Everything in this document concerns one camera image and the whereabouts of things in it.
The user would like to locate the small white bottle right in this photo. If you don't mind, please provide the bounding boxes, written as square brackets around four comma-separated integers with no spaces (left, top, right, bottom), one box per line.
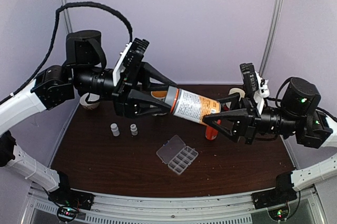
[130,124,138,136]

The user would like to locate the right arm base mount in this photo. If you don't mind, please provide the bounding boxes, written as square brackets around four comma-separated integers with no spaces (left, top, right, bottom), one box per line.
[251,188,297,209]

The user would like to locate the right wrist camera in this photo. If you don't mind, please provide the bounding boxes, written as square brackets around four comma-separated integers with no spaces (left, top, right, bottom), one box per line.
[240,63,270,114]

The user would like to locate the grey-capped orange pill bottle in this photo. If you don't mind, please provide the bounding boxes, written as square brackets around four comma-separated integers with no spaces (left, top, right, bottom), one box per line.
[164,86,221,125]

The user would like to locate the white ceramic bowl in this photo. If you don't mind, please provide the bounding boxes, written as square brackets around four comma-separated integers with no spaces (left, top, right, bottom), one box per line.
[80,96,100,110]

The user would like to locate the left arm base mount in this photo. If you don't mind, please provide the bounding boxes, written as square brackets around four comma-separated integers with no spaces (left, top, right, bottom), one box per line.
[47,188,94,210]

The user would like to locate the right aluminium frame post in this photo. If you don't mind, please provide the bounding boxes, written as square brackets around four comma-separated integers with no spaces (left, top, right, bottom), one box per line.
[259,0,284,76]

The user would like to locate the small white bottle left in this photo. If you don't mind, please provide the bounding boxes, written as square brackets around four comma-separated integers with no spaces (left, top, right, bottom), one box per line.
[110,123,120,137]

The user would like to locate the clear plastic pill organizer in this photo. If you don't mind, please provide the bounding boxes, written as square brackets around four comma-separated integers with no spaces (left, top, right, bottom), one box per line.
[156,135,199,176]

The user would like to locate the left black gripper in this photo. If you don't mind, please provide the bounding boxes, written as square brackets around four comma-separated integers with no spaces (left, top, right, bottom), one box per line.
[72,60,177,118]

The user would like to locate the cream ribbed mug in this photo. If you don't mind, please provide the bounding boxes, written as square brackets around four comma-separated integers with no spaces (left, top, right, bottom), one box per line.
[229,87,245,99]

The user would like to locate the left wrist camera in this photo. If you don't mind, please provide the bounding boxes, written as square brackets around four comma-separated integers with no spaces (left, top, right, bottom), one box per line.
[112,38,150,87]

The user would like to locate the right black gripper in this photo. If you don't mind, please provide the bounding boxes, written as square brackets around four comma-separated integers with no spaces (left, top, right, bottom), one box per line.
[203,92,300,145]

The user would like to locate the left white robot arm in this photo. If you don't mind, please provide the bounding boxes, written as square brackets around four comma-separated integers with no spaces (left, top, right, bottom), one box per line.
[1,30,174,205]

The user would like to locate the yellow-inside patterned mug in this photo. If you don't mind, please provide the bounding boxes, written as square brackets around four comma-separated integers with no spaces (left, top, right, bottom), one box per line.
[151,91,167,116]

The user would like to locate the front aluminium rail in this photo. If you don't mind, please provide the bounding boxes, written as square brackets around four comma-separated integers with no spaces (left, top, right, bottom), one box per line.
[18,183,328,223]

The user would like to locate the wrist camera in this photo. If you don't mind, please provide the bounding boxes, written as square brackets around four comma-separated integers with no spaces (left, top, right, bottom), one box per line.
[112,38,150,87]
[240,63,270,114]

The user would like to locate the small white bottle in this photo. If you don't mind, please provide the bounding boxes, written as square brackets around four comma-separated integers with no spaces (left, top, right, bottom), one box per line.
[110,123,120,137]
[130,124,138,136]

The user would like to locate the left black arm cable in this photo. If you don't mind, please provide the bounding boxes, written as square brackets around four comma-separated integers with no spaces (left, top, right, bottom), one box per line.
[7,2,134,98]

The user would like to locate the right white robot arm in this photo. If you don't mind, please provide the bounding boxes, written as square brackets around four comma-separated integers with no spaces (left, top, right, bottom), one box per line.
[203,77,336,149]

